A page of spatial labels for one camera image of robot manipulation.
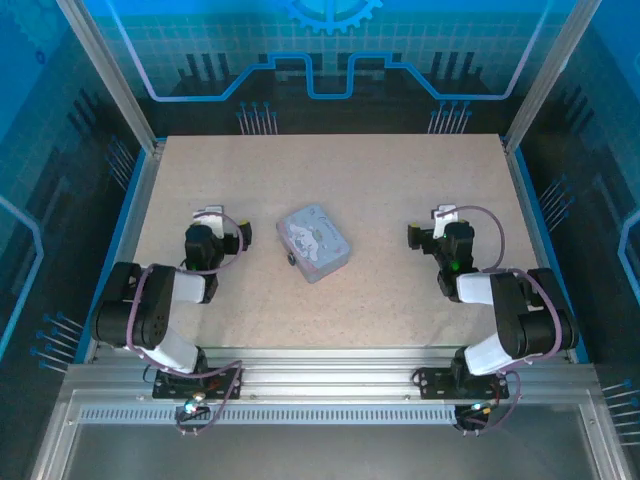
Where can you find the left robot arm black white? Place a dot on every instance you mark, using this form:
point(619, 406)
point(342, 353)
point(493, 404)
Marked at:
point(155, 310)

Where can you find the aluminium mounting beam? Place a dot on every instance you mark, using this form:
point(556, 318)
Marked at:
point(325, 372)

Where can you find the blue table edge strip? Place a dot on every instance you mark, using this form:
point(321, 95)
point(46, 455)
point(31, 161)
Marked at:
point(133, 200)
point(534, 200)

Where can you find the grey metal lower shelf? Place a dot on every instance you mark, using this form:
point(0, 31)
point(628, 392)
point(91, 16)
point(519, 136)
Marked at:
point(320, 450)

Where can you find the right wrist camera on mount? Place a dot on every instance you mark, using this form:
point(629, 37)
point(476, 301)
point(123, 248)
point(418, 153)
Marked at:
point(442, 217)

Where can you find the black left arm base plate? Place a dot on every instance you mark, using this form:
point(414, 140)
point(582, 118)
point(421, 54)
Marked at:
point(170, 385)

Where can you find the aluminium side rail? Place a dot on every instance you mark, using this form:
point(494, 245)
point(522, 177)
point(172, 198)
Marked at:
point(144, 200)
point(524, 200)

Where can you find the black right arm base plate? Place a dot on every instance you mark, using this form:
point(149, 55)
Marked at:
point(435, 382)

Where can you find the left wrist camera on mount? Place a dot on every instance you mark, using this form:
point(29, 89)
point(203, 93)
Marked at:
point(210, 217)

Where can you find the aluminium frame post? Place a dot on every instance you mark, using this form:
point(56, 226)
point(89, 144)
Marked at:
point(545, 75)
point(115, 85)

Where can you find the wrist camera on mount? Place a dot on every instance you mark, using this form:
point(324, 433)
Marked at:
point(210, 217)
point(442, 217)

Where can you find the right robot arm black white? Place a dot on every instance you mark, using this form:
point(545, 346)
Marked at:
point(515, 310)

